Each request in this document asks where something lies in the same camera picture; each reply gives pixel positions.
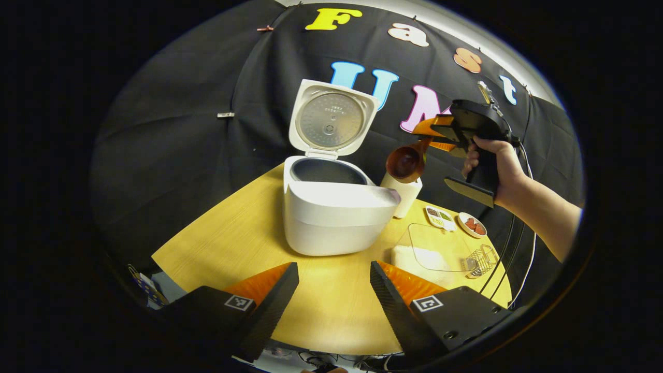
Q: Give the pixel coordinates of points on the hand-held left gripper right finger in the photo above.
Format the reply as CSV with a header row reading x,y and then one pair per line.
x,y
393,311

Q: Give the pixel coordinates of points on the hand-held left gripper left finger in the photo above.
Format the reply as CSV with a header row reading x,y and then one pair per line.
x,y
274,305

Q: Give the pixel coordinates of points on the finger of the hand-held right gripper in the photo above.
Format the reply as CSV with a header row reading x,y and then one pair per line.
x,y
430,127
445,146

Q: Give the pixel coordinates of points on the brown wooden spoon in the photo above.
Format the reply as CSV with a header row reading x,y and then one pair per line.
x,y
405,163

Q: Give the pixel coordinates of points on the white rice cooker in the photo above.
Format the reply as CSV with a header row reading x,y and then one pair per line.
x,y
336,223

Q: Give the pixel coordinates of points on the white toaster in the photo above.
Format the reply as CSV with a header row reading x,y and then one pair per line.
x,y
409,199

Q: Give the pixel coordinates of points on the white divided bean dish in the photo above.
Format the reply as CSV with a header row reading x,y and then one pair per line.
x,y
440,217

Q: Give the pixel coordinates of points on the white round plate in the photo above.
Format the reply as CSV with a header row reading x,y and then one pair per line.
x,y
462,226

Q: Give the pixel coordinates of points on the blue white patterned object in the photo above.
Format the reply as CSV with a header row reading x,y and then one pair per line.
x,y
147,287

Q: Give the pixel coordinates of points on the white clip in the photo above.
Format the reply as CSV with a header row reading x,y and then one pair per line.
x,y
225,115

